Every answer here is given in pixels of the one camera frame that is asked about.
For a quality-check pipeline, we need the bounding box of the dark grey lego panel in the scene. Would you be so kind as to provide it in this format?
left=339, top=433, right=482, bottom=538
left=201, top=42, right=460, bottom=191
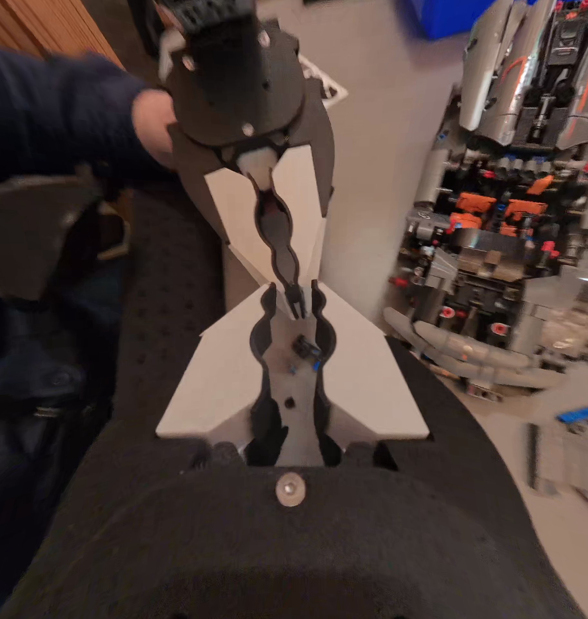
left=526, top=421, right=588, bottom=508

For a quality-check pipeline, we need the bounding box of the black perforated board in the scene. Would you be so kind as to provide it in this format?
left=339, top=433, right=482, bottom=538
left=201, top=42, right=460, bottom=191
left=113, top=179, right=227, bottom=436

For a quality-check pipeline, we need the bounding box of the person's left forearm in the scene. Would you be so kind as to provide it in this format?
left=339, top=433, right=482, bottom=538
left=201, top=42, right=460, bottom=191
left=0, top=48, right=152, bottom=187

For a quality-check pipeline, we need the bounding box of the black chair armrest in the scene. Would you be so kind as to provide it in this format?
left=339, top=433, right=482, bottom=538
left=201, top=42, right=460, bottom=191
left=0, top=172, right=130, bottom=300

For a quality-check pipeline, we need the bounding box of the blue storage bin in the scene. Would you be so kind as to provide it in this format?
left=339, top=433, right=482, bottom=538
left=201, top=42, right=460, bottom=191
left=410, top=0, right=488, bottom=40

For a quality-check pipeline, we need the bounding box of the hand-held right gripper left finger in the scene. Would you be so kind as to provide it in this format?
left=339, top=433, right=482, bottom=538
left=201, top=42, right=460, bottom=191
left=155, top=283, right=287, bottom=467

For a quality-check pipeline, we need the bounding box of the white paper sheet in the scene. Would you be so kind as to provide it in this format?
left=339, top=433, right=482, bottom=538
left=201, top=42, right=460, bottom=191
left=299, top=52, right=349, bottom=109

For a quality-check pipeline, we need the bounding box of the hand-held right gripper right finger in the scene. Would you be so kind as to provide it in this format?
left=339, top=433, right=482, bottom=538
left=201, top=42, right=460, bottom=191
left=311, top=280, right=430, bottom=467

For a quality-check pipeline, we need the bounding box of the person's left hand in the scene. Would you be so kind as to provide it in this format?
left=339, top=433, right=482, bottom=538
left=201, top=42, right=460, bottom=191
left=132, top=89, right=179, bottom=170

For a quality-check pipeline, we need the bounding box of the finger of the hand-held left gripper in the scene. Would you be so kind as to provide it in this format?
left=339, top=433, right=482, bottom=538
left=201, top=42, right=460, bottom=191
left=272, top=144, right=328, bottom=291
left=204, top=166, right=287, bottom=291

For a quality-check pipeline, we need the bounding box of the lego car model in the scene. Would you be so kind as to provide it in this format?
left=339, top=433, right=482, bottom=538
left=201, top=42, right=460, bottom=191
left=405, top=0, right=588, bottom=252

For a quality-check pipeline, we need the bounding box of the black lego piece blue pin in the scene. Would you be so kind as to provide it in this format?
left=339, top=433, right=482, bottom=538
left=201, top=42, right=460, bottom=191
left=292, top=334, right=324, bottom=373

